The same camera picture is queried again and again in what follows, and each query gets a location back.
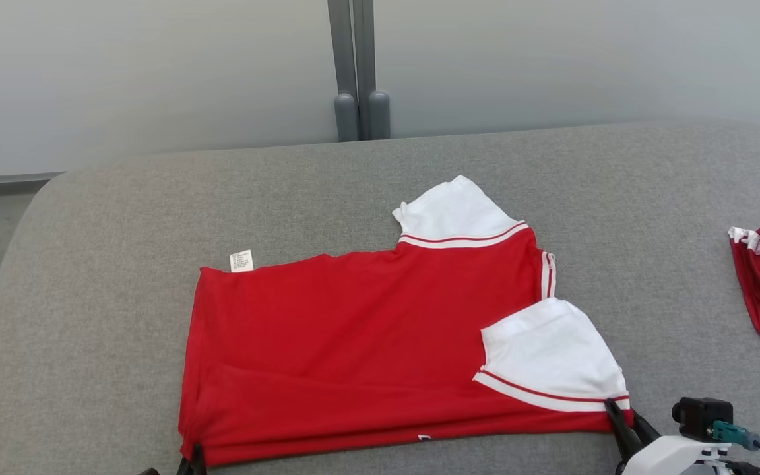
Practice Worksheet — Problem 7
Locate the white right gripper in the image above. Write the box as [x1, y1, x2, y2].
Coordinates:
[604, 398, 731, 475]

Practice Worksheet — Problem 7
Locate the red white shirt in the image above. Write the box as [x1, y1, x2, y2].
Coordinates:
[177, 174, 635, 468]

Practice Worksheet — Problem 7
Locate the teal plug right camera cable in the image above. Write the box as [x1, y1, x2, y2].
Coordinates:
[712, 420, 760, 475]

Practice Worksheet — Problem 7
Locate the grey wall rail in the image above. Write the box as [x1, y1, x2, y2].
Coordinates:
[0, 172, 66, 190]

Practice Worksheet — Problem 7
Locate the grey partition post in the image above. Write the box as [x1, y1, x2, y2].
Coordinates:
[352, 0, 392, 141]
[327, 0, 360, 143]

